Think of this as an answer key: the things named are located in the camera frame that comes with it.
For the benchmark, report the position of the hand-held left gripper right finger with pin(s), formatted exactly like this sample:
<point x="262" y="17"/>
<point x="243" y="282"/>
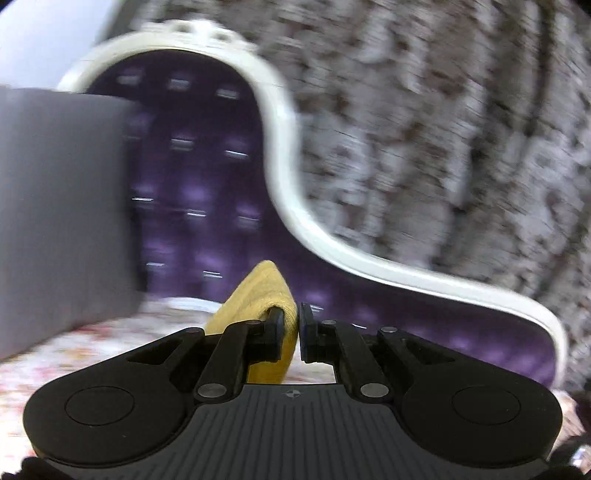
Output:
<point x="310" y="339"/>

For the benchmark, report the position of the yellow cloth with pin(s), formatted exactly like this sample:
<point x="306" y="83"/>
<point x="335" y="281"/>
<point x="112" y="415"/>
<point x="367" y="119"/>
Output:
<point x="258" y="290"/>

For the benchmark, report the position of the floral bedsheet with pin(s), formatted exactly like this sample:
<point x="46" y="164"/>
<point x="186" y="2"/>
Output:
<point x="69" y="355"/>

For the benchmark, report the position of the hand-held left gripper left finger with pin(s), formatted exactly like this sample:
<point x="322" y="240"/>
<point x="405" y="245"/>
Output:
<point x="271" y="339"/>

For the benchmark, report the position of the grey damask curtain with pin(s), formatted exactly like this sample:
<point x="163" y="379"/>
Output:
<point x="438" y="138"/>

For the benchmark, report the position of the purple tufted headboard white frame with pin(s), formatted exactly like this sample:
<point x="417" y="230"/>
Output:
<point x="207" y="184"/>

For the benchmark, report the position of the grey pillow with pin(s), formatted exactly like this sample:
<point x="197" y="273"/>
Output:
<point x="60" y="207"/>

